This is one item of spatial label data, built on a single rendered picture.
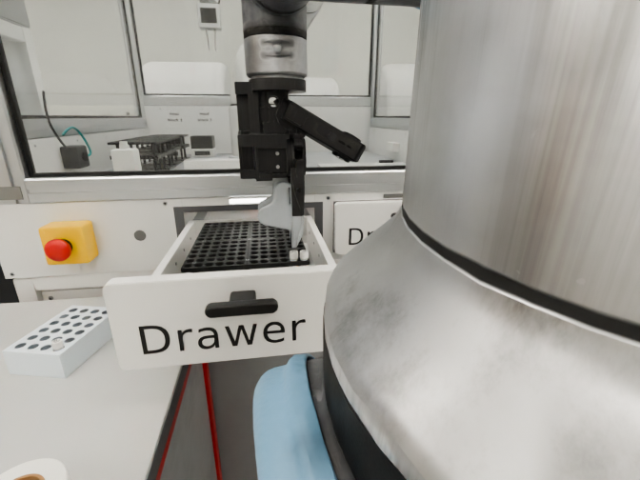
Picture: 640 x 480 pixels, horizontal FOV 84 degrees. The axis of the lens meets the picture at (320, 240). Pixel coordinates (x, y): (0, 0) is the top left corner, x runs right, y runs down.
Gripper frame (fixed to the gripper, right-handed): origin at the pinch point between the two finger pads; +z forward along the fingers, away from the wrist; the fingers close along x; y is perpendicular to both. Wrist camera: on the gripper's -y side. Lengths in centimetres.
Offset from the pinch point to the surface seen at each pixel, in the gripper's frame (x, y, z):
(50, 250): -15.9, 40.9, 5.2
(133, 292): 10.7, 18.8, 2.1
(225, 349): 10.5, 10.0, 10.3
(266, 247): -6.0, 4.6, 3.5
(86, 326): -4.5, 32.2, 14.0
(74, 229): -18.7, 37.8, 2.4
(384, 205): -21.2, -19.9, 1.0
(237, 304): 14.1, 7.7, 2.7
